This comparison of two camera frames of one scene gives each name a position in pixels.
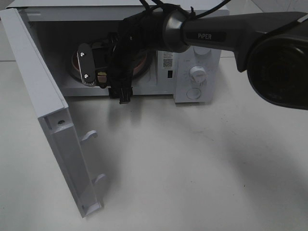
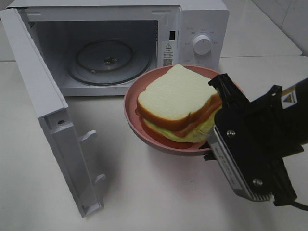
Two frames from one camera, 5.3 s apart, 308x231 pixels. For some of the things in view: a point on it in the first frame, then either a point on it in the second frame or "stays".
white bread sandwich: [102, 77] -> [178, 106]
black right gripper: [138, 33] -> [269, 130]
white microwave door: [66, 144] stays
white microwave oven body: [56, 27] stays
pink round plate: [139, 61] -> [134, 124]
